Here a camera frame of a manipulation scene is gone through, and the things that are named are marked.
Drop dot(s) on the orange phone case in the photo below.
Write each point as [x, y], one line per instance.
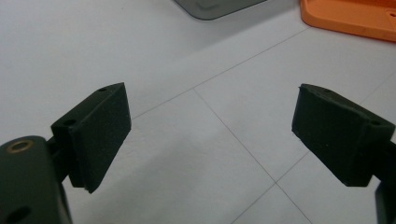
[351, 15]

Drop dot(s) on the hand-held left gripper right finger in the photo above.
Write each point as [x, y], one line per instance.
[336, 137]

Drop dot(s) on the grey transparent storage box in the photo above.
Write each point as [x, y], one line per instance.
[214, 7]

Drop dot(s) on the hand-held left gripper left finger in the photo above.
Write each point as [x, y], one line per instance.
[96, 137]

